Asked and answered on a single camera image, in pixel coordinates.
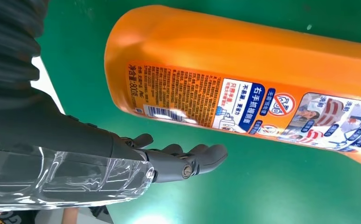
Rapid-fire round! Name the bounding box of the green table mat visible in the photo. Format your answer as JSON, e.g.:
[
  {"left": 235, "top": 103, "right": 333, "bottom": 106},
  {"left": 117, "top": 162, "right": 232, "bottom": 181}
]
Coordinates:
[{"left": 36, "top": 0, "right": 361, "bottom": 224}]

